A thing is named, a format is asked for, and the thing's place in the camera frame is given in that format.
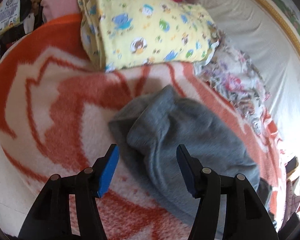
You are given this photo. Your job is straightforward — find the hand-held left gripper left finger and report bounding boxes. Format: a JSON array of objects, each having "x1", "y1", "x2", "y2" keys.
[{"x1": 17, "y1": 144, "x2": 120, "y2": 240}]

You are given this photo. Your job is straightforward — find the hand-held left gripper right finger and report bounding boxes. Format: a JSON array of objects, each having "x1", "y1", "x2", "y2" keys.
[{"x1": 176, "y1": 144, "x2": 278, "y2": 240}]

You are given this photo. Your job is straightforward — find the grey pants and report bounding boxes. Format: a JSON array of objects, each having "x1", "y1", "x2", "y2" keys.
[{"x1": 108, "y1": 85, "x2": 278, "y2": 233}]

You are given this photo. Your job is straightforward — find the floral print pillow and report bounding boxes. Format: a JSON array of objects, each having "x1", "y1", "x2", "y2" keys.
[{"x1": 194, "y1": 30, "x2": 273, "y2": 130}]

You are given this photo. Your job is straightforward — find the orange and white blanket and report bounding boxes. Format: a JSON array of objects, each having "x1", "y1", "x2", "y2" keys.
[{"x1": 0, "y1": 14, "x2": 285, "y2": 240}]

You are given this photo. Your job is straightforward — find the yellow cartoon print pillow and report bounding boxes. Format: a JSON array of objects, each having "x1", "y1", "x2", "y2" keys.
[{"x1": 77, "y1": 0, "x2": 220, "y2": 73}]

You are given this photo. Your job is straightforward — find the white striped bedding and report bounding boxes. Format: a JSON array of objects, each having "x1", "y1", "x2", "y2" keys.
[{"x1": 185, "y1": 0, "x2": 300, "y2": 155}]

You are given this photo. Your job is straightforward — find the pink pillow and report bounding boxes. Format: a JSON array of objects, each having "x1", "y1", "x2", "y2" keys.
[{"x1": 41, "y1": 0, "x2": 83, "y2": 22}]

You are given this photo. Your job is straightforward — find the printed tote bag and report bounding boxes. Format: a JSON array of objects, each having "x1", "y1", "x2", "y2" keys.
[{"x1": 0, "y1": 0, "x2": 22, "y2": 39}]

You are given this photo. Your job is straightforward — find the gold framed picture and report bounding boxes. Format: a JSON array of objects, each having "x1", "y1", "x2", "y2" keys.
[{"x1": 227, "y1": 0, "x2": 300, "y2": 63}]

